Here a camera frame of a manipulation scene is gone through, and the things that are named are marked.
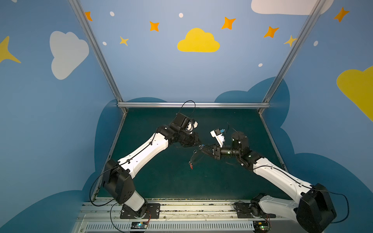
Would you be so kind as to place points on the aluminium frame left post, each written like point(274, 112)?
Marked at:
point(84, 22)

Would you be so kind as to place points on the aluminium frame right post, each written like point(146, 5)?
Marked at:
point(302, 36)

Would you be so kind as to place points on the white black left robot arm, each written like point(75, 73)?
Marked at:
point(118, 175)

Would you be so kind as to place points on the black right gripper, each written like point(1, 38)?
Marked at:
point(217, 151)

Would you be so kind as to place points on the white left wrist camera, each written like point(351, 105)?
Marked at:
point(191, 125)

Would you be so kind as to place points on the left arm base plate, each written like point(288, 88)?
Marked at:
point(147, 210)

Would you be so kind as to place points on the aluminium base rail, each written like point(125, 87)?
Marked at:
point(177, 216)

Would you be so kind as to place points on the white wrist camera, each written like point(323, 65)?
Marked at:
point(191, 125)
point(219, 136)

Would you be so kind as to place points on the right controller board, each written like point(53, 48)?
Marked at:
point(261, 227)

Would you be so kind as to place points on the aluminium frame back rail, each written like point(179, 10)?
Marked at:
point(193, 105)

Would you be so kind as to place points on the left controller board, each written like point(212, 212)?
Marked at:
point(139, 225)

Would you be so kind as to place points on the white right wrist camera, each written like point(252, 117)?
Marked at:
point(219, 136)

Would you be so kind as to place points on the controller board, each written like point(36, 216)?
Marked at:
point(139, 225)
point(261, 227)

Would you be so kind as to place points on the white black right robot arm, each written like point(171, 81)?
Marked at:
point(309, 205)

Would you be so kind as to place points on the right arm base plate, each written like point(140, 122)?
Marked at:
point(250, 210)

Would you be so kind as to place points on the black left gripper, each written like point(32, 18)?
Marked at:
point(192, 140)

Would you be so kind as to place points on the aluminium frame post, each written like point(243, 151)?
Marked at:
point(302, 36)
point(84, 22)

